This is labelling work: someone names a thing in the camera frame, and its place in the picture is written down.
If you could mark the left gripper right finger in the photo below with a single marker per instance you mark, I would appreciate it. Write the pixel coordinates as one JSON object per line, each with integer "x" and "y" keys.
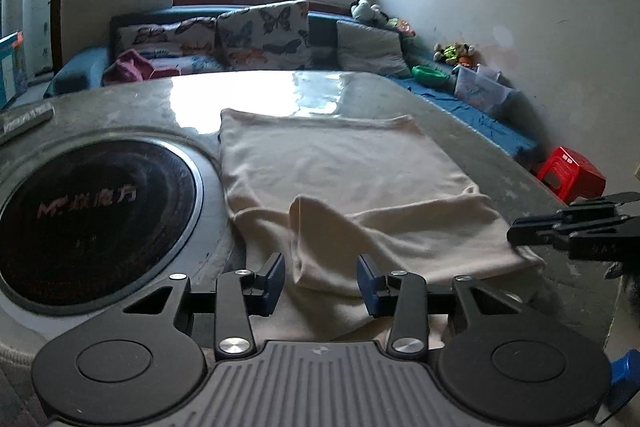
{"x": 401, "y": 296}

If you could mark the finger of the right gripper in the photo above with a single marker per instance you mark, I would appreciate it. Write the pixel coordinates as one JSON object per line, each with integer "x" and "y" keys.
{"x": 600, "y": 201}
{"x": 545, "y": 234}

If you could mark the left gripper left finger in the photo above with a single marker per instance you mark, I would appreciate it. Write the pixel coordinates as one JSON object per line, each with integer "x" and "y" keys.
{"x": 242, "y": 294}

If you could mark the cream white shirt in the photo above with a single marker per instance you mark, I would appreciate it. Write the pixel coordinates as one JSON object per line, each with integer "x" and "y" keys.
{"x": 324, "y": 191}

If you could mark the red plastic stool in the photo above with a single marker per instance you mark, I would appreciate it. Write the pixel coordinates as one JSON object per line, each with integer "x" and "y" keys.
{"x": 569, "y": 176}

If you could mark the blue sofa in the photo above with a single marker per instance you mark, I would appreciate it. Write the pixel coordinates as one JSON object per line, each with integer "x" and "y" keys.
{"x": 84, "y": 72}

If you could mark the clear plastic storage box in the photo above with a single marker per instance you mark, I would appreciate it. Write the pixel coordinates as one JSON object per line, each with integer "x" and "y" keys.
{"x": 481, "y": 89}

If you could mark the black round induction cooktop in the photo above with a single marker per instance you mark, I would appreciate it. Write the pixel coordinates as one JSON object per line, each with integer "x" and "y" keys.
{"x": 96, "y": 223}

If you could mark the green bowl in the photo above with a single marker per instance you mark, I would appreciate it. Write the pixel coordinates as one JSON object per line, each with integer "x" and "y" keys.
{"x": 429, "y": 77}

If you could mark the grey quilted star table cover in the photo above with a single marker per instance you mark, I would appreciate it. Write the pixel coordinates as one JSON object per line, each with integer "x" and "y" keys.
{"x": 185, "y": 111}

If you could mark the colourful plush toy pile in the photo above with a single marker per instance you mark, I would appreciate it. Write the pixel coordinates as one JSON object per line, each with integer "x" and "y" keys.
{"x": 456, "y": 54}

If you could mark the grey cushion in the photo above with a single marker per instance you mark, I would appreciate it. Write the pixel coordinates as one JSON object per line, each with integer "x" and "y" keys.
{"x": 367, "y": 49}

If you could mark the pink garment on sofa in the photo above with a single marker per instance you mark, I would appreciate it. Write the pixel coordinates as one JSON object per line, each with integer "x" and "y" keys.
{"x": 131, "y": 67}

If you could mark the left butterfly print pillow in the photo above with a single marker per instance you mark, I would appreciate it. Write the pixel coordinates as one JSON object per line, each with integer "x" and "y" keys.
{"x": 188, "y": 45}

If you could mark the butterfly print pillow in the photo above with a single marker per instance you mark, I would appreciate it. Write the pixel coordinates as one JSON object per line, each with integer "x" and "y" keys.
{"x": 266, "y": 37}
{"x": 188, "y": 45}

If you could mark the right butterfly print pillow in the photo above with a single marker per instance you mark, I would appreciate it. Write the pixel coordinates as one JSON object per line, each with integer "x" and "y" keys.
{"x": 266, "y": 37}

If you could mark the grey remote control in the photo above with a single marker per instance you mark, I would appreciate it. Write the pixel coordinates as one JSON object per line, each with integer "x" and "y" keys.
{"x": 18, "y": 125}

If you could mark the black white plush toy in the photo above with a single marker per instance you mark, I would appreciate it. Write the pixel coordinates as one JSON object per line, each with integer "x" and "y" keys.
{"x": 365, "y": 12}

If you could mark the blue white cabinet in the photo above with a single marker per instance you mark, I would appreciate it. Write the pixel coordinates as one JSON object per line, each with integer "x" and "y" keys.
{"x": 14, "y": 79}

